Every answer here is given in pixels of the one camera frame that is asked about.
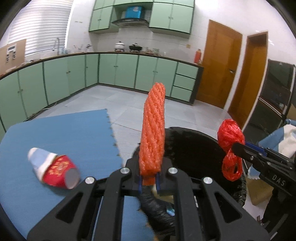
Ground red paper cup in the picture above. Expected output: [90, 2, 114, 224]
[43, 155, 80, 189]

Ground orange foam net sleeve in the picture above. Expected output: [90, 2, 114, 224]
[139, 83, 166, 186]

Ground green upper kitchen cabinets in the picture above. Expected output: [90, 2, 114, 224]
[89, 0, 195, 38]

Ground range hood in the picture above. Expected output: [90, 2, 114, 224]
[112, 18, 149, 28]

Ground black appliance cabinet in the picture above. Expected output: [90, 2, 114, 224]
[243, 59, 295, 144]

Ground cardboard box with picture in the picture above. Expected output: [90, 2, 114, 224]
[1, 39, 26, 75]

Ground red knotted plastic bag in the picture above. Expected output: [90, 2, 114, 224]
[217, 119, 245, 182]

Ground white window blind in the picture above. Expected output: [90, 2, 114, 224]
[8, 0, 73, 55]

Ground blue white paper cup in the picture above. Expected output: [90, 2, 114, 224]
[27, 148, 58, 182]

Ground chrome sink faucet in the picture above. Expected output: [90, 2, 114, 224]
[52, 38, 60, 56]

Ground green lower kitchen cabinets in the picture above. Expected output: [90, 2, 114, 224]
[1, 52, 204, 136]

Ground blue table mat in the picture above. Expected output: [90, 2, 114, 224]
[1, 110, 154, 240]

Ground blue box above hood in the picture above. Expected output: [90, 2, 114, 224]
[125, 6, 144, 19]

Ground black trash bag bin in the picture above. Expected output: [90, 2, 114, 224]
[138, 126, 247, 240]

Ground white cooking pot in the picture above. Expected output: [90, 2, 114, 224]
[114, 41, 125, 52]

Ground green kitchen cabinets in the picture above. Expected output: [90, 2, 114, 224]
[1, 52, 204, 136]
[89, 0, 195, 38]

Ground red thermos flask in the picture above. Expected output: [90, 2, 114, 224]
[194, 49, 202, 64]

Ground wooden door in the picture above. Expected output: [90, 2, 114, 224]
[228, 31, 268, 128]
[196, 20, 242, 108]

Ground black wok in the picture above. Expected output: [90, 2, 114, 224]
[128, 43, 142, 53]

